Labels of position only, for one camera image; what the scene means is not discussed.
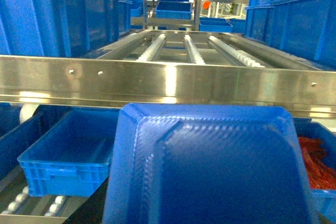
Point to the blue plastic part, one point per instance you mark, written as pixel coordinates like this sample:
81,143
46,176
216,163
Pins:
207,164

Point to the steel shelf rack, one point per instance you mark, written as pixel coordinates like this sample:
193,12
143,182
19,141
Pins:
174,67

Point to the blue bin with red parts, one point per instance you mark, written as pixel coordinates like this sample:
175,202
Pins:
318,149

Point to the blue empty bin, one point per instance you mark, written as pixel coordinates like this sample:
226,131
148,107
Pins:
73,158

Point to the large blue bin left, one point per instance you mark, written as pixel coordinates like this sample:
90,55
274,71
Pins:
57,28

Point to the large blue bin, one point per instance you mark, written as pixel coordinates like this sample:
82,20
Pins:
304,28
57,28

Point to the large blue bin right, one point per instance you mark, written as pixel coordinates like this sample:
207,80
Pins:
304,28

